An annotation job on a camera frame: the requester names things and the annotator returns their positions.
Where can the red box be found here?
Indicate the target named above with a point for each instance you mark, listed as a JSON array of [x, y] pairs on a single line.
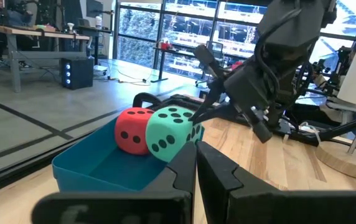
[[165, 46]]

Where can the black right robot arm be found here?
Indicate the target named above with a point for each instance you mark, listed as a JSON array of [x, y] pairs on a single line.
[[290, 28]]

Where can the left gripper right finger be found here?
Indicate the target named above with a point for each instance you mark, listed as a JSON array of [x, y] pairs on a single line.
[[259, 208]]

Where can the black office chair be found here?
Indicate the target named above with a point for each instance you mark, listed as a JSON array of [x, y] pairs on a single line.
[[217, 49]]

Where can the black long desk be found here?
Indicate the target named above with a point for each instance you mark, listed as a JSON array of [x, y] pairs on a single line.
[[162, 65]]

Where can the teal foam die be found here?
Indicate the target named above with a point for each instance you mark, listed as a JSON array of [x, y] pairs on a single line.
[[168, 130]]

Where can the computer tower blue lights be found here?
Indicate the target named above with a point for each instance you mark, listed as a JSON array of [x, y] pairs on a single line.
[[81, 74]]

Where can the black standing desk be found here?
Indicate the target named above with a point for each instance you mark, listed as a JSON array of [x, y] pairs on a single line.
[[94, 30]]

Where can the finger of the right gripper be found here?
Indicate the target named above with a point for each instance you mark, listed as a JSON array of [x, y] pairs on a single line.
[[207, 59], [263, 130]]

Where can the blue plastic tray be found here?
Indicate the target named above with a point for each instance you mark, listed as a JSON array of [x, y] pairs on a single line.
[[109, 168]]

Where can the person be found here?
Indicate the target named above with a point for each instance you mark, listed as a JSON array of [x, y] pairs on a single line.
[[13, 18]]

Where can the wooden top workbench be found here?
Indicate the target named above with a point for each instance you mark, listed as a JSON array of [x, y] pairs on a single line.
[[13, 56]]

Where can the white cup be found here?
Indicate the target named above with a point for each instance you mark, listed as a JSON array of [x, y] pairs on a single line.
[[99, 22]]

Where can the red foam die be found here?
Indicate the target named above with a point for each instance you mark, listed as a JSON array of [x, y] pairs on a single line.
[[131, 130]]

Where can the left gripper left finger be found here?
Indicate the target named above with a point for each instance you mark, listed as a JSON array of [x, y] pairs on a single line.
[[153, 208]]

